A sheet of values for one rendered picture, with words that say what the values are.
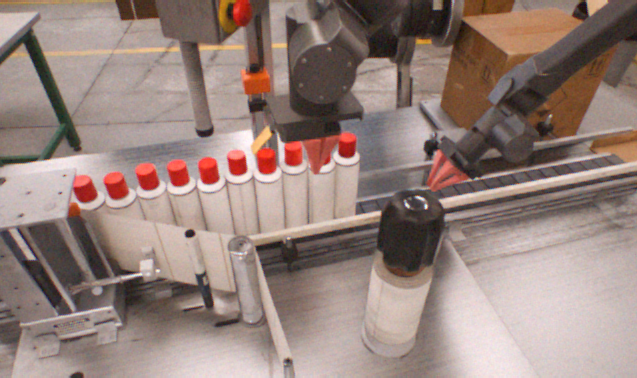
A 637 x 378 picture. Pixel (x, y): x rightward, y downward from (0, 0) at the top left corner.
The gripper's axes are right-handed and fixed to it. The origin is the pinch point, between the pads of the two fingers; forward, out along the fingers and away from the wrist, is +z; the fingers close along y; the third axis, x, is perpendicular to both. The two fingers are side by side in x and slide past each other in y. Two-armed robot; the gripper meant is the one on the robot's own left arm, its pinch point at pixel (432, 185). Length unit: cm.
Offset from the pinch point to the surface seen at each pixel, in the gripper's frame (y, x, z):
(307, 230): 4.1, -20.5, 19.8
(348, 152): 1.1, -23.4, 2.5
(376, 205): -2.4, -5.3, 11.3
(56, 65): -305, -65, 170
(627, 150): -11, 57, -34
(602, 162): -3.0, 41.1, -26.6
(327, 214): 2.8, -18.4, 15.4
